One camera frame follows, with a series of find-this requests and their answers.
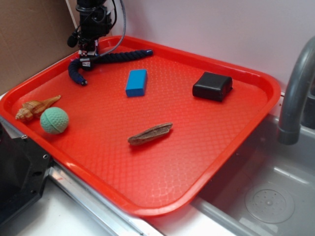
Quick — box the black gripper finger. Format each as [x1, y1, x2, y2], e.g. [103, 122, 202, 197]
[89, 39, 98, 56]
[79, 50, 95, 71]

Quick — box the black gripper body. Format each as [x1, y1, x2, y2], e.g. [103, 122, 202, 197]
[76, 0, 112, 44]

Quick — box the dark blue twisted rope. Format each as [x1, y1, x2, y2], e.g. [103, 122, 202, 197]
[68, 49, 154, 86]

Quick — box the black foam microphone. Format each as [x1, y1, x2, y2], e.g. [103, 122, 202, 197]
[67, 30, 78, 48]

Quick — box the blue rectangular block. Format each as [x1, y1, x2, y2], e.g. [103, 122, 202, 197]
[125, 69, 148, 97]

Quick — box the brown cardboard panel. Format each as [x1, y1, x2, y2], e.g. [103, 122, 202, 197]
[0, 0, 79, 94]

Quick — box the green dimpled ball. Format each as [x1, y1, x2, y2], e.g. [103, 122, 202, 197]
[40, 107, 69, 135]

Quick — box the tan spiral seashell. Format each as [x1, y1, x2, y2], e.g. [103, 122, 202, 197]
[15, 95, 61, 122]

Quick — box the red plastic tray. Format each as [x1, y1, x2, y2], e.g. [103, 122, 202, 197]
[0, 37, 281, 217]

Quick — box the brown driftwood piece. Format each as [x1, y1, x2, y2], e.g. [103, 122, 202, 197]
[127, 122, 173, 146]

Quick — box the black leather pouch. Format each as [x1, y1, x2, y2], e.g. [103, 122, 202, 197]
[192, 72, 233, 102]

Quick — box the grey curved faucet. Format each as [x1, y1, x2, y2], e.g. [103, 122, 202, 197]
[277, 37, 315, 145]

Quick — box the grey plastic sink basin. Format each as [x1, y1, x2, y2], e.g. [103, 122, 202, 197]
[192, 116, 315, 236]

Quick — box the grey braided cable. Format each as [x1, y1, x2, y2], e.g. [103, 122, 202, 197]
[93, 0, 127, 62]

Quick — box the silver metal rail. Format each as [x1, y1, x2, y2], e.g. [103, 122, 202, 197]
[0, 119, 158, 236]

